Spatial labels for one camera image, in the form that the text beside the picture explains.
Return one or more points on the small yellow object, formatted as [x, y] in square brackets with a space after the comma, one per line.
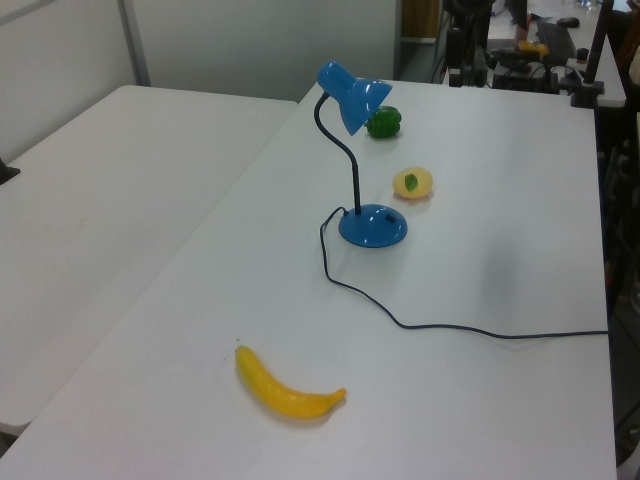
[532, 47]

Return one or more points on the black computer mouse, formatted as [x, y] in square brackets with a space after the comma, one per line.
[568, 21]

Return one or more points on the white adjoining table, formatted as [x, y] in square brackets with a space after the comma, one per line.
[100, 225]

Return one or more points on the grey partition post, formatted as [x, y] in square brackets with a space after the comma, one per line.
[134, 45]

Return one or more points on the black computer keyboard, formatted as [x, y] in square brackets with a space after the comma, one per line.
[555, 40]

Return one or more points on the green toy bell pepper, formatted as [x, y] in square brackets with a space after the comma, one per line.
[386, 125]

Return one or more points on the black electronic equipment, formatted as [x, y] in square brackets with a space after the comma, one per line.
[520, 80]

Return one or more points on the brown wooden cabinet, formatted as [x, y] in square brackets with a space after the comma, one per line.
[420, 20]

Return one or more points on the yellow toy peach with leaf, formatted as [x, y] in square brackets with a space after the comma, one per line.
[423, 183]

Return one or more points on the small orange black object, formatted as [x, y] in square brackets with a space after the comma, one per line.
[582, 55]

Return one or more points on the black mount base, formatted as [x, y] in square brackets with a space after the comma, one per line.
[7, 172]

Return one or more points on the black pole with clamp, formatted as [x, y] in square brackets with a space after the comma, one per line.
[587, 95]

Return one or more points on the blue gooseneck desk lamp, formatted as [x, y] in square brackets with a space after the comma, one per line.
[372, 231]

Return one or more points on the yellow toy banana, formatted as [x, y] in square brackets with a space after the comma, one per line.
[285, 400]

